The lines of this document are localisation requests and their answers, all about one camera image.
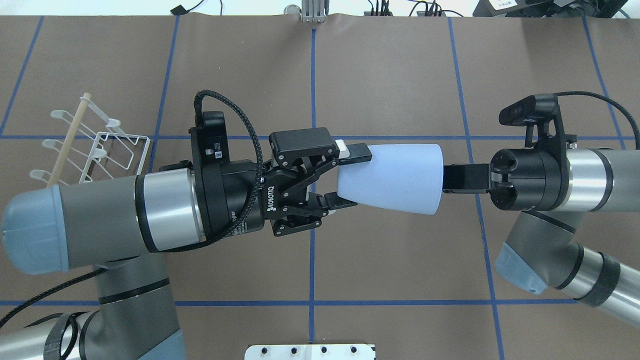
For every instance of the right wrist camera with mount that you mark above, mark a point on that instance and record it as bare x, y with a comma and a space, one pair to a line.
541, 112

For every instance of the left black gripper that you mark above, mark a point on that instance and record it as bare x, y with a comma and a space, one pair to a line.
239, 189

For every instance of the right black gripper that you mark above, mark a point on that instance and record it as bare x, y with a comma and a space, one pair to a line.
531, 179

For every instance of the small black adapter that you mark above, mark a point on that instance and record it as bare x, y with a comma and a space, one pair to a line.
179, 10

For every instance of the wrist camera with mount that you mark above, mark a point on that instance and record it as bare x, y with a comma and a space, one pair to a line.
541, 112
208, 139

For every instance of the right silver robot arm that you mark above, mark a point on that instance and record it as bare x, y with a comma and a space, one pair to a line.
546, 249

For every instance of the white wire cup holder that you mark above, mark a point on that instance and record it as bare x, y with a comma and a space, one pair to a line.
99, 149

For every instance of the orange black usb hub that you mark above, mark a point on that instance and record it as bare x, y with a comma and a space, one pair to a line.
399, 8

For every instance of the light blue plastic cup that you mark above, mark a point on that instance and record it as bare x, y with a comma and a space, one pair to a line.
399, 177

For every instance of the aluminium frame post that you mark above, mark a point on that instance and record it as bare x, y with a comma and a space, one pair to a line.
314, 11

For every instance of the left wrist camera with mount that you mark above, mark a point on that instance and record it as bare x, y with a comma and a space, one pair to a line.
208, 139

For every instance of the white camera mast pedestal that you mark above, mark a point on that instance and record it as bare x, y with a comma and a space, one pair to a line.
335, 351

